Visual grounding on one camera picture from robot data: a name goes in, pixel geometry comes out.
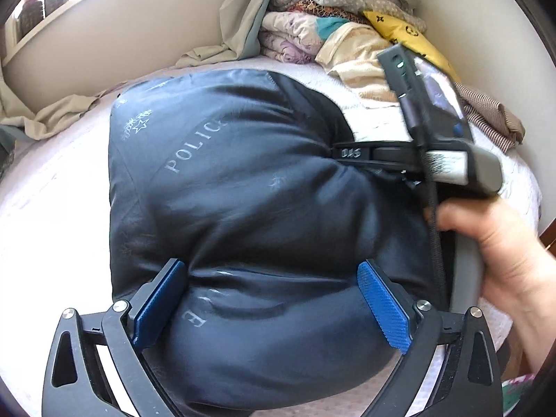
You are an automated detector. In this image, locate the cream peach striped blanket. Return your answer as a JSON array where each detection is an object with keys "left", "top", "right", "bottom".
[{"left": 316, "top": 22, "right": 398, "bottom": 103}]

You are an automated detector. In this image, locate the black braided cable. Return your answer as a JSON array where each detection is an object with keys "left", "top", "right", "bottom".
[{"left": 399, "top": 90, "right": 450, "bottom": 309}]

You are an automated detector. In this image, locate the brown checked cloth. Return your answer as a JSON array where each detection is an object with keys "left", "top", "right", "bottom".
[{"left": 455, "top": 83, "right": 526, "bottom": 154}]

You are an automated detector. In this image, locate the person's right hand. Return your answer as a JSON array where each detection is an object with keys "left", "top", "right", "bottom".
[{"left": 435, "top": 198, "right": 548, "bottom": 307}]

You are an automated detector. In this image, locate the dark navy padded jacket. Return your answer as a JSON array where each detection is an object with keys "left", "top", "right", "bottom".
[{"left": 108, "top": 69, "right": 447, "bottom": 416}]

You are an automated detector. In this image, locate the yellow pillow with black crosses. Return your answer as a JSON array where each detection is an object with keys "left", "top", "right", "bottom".
[{"left": 363, "top": 10, "right": 461, "bottom": 83}]

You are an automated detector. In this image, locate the leopard print folded fabric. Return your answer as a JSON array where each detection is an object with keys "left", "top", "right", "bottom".
[{"left": 286, "top": 0, "right": 369, "bottom": 25}]

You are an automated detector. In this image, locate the white quilted bed cover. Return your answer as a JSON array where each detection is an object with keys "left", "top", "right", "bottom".
[{"left": 0, "top": 56, "right": 544, "bottom": 417}]

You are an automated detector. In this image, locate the purple floral folded quilt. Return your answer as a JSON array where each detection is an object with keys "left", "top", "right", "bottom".
[{"left": 258, "top": 11, "right": 349, "bottom": 64}]

